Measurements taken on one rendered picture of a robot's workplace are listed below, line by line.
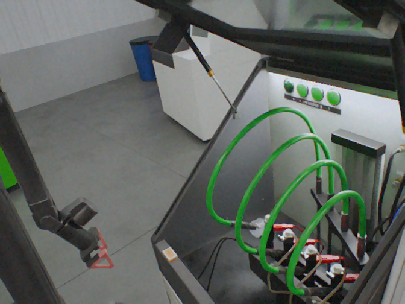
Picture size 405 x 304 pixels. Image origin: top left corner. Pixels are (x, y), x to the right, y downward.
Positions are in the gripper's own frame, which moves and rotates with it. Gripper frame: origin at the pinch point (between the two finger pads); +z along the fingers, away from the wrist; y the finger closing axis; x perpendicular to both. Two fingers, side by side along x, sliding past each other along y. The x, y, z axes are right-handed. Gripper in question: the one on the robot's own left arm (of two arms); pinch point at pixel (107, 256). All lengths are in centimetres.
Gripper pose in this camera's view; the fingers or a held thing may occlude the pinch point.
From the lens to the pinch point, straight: 119.0
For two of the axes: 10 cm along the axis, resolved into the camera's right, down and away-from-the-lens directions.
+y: -4.3, -3.7, 8.2
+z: 5.3, 6.3, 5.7
